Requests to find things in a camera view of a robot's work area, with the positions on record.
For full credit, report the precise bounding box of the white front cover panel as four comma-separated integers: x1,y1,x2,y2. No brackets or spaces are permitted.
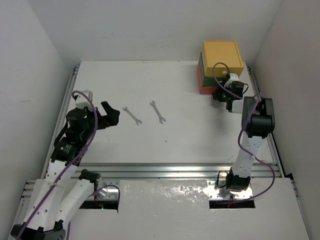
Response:
69,178,309,240

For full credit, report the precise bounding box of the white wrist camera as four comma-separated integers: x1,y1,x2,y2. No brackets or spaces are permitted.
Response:
72,90,93,109
224,73,239,88

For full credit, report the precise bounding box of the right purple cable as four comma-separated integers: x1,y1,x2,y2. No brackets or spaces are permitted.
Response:
212,62,276,202

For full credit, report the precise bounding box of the purple cable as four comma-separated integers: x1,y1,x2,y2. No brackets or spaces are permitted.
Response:
14,91,121,240
212,62,276,202

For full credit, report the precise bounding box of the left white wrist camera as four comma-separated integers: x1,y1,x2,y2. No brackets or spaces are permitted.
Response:
72,90,93,109

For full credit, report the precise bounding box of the silver combination wrench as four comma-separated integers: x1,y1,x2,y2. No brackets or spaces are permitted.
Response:
149,101,166,124

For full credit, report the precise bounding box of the aluminium rail frame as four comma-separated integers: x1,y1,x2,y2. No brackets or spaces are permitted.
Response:
18,65,300,208

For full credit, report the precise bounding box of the green drawer box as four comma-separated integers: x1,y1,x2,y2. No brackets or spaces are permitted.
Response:
197,53,218,87

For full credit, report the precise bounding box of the yellow drawer box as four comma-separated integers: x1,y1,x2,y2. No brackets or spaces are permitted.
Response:
201,40,244,77

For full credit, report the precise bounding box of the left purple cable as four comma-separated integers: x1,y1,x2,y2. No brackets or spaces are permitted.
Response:
14,91,121,240

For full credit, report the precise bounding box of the silver open-end wrench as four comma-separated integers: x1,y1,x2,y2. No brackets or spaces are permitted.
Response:
122,106,142,126

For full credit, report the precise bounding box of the red drawer box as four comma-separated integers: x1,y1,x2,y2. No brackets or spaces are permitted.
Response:
197,63,218,95

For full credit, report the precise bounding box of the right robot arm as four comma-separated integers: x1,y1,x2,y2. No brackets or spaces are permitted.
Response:
212,80,276,192

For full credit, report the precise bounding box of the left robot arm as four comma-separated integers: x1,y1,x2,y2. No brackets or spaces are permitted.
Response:
10,101,120,240

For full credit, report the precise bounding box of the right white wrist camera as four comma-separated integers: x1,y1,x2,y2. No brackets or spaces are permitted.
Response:
224,73,239,88

